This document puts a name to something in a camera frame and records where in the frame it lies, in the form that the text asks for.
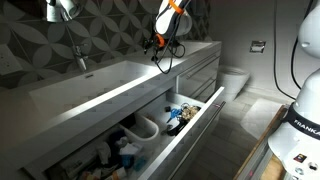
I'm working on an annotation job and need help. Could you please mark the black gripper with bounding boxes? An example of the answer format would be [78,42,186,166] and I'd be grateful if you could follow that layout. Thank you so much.
[143,33,181,58]

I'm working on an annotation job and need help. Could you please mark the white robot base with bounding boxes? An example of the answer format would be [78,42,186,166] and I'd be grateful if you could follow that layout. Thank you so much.
[268,0,320,180]

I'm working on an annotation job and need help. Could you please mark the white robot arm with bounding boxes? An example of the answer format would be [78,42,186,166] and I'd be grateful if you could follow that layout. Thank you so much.
[143,0,193,53]

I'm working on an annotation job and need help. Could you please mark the white open drawer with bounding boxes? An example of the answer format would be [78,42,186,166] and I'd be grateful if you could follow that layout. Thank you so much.
[23,88,224,180]

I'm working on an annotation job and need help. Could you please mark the white double sink vanity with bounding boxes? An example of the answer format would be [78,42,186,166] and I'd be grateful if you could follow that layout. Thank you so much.
[0,41,221,180]

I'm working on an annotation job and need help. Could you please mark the chrome left faucet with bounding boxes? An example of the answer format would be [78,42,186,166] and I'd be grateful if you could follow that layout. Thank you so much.
[72,45,88,72]

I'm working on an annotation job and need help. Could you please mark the white toilet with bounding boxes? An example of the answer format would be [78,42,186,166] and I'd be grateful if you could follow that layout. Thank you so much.
[216,65,250,102]

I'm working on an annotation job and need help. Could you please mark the black hair brush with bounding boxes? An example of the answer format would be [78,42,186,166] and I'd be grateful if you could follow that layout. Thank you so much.
[166,120,188,136]

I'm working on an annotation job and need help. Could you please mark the white drain cutout guard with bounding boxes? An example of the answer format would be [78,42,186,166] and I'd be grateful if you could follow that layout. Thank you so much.
[119,113,160,149]

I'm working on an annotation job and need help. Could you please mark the toilet paper holder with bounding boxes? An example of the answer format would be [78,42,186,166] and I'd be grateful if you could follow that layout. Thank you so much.
[250,41,266,53]

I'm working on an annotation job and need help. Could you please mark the wooden robot platform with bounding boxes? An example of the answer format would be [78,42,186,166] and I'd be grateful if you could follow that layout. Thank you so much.
[233,105,287,180]

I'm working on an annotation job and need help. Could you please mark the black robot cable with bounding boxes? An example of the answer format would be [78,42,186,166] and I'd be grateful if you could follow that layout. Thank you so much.
[154,0,314,101]

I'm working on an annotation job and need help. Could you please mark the blue handled scissors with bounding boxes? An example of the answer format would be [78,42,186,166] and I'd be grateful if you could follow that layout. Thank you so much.
[168,108,182,122]

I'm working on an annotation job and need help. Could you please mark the white wall outlet plate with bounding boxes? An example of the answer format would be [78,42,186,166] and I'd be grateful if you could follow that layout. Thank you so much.
[0,44,22,75]

